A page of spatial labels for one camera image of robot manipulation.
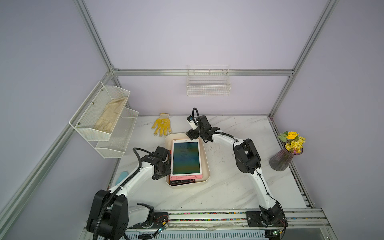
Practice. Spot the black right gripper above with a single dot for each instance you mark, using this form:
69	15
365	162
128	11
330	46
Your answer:
191	133

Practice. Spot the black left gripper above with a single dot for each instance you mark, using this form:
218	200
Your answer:
167	171

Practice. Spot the pink white writing tablet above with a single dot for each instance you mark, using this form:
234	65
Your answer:
186	160

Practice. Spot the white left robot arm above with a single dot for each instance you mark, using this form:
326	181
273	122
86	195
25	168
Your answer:
110	214

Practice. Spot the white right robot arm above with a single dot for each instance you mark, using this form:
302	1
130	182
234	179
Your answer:
248	161

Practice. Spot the dark red bottom tablet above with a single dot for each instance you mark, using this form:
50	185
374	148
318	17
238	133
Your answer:
182	182

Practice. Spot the yellow work glove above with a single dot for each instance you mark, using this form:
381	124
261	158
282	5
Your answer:
162	125

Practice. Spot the light blue object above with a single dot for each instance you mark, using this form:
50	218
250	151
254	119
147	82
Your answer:
121	177

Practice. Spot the white mesh two-tier shelf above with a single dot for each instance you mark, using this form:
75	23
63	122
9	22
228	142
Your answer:
109	146

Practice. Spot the beige glove in shelf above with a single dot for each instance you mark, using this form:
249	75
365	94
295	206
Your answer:
110	115

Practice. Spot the purple glass vase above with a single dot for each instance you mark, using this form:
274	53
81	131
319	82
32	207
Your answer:
281	160

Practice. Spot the yellow flower bouquet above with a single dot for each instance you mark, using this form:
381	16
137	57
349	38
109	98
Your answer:
292	142

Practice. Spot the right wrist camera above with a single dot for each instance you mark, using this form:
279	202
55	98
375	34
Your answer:
192	122

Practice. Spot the white wire wall basket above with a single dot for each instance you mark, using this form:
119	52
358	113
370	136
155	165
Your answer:
208	81

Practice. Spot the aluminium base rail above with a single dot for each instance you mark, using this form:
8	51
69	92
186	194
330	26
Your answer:
212	220

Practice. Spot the aluminium frame profiles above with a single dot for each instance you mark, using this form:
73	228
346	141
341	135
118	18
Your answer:
51	52

